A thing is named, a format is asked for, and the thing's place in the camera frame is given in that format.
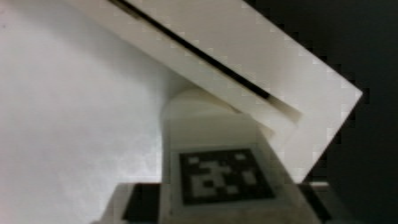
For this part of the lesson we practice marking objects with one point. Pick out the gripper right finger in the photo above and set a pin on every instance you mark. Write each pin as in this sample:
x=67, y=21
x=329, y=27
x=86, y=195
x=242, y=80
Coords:
x=328, y=205

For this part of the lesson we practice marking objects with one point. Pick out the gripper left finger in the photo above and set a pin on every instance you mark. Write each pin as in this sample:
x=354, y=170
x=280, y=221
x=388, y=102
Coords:
x=113, y=216

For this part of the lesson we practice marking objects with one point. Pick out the white leg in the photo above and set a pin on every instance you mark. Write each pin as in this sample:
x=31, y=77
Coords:
x=226, y=186

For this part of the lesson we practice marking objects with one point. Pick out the white square tabletop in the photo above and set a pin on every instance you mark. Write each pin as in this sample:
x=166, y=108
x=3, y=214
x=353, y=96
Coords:
x=100, y=58

